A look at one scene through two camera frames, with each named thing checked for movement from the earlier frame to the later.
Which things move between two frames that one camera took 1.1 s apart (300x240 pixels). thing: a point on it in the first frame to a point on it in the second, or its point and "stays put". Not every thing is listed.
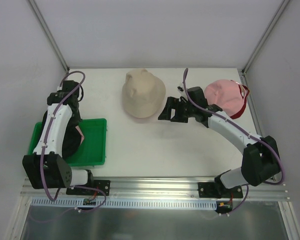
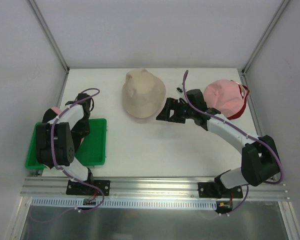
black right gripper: [179, 111] stays put
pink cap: [226, 93] stays put
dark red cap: [245, 91] stays put
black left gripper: [71, 139] to [80, 128]
